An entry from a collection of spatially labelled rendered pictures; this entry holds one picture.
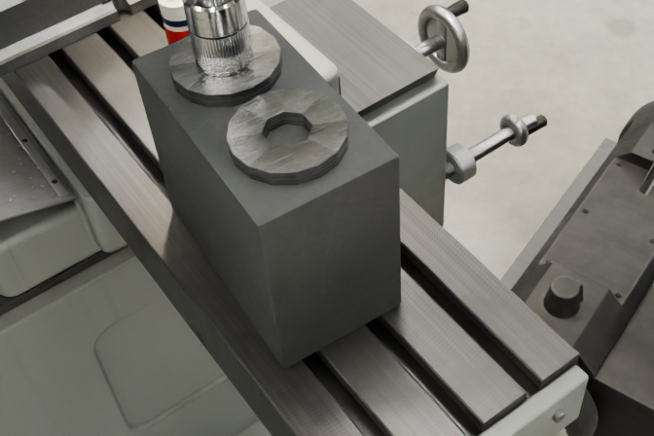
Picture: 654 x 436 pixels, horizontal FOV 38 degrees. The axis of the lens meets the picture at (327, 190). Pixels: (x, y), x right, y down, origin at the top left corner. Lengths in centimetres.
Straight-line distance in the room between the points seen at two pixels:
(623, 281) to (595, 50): 134
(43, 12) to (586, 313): 75
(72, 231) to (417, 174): 56
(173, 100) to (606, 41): 197
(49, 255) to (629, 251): 76
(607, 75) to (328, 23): 122
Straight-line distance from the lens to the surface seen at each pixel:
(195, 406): 151
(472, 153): 153
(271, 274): 70
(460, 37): 152
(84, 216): 113
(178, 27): 105
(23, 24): 114
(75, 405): 136
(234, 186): 69
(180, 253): 90
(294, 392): 80
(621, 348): 130
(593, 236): 138
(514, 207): 218
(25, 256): 114
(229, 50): 74
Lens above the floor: 164
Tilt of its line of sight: 48 degrees down
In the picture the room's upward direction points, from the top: 6 degrees counter-clockwise
